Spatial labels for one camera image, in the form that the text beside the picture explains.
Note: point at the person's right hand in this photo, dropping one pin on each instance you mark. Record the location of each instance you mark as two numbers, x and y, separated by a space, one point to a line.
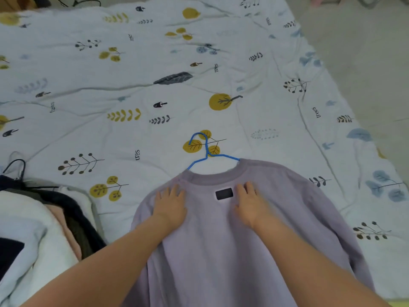
252 204

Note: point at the person's left hand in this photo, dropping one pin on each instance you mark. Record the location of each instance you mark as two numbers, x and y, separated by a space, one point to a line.
171 207

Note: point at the lilac t-shirt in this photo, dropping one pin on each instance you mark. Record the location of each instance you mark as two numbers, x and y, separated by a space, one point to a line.
217 258

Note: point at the blue plastic hanger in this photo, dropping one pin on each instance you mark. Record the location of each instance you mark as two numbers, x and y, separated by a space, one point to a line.
207 150

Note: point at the beige grey cardigan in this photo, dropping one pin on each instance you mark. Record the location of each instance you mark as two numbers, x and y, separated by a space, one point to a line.
91 204

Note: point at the cream padded jacket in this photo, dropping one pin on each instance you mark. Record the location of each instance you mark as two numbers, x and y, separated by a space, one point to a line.
51 252

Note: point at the person's left forearm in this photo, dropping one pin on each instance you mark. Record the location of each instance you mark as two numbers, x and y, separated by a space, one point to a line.
105 271

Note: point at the person's right forearm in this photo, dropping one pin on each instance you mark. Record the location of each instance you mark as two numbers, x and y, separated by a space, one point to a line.
313 271

